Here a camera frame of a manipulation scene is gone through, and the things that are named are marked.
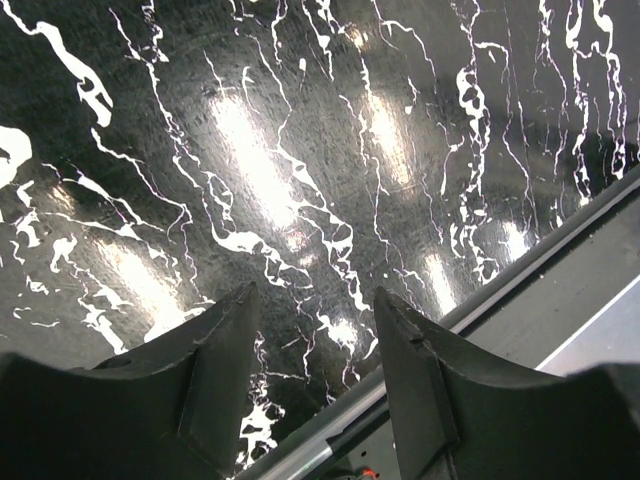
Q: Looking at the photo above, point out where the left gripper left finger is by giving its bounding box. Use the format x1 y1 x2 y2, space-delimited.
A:
1 283 259 479

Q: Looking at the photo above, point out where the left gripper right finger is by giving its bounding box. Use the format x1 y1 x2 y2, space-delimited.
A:
374 289 639 479

